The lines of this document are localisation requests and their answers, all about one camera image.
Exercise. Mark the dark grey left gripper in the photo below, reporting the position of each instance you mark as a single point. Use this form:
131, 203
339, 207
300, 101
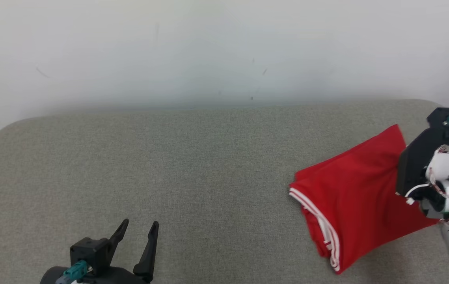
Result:
118, 276

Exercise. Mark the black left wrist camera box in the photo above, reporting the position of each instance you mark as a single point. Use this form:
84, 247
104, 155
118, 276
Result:
88, 250

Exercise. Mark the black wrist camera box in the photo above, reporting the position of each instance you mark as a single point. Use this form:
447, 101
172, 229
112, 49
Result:
88, 250
439, 117

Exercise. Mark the red Bulls jersey white sleeves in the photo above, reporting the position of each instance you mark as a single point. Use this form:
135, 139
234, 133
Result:
358, 189

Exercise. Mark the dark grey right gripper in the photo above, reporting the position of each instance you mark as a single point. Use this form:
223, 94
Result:
413, 161

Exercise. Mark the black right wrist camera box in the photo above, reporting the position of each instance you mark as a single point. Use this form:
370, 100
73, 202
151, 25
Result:
439, 117

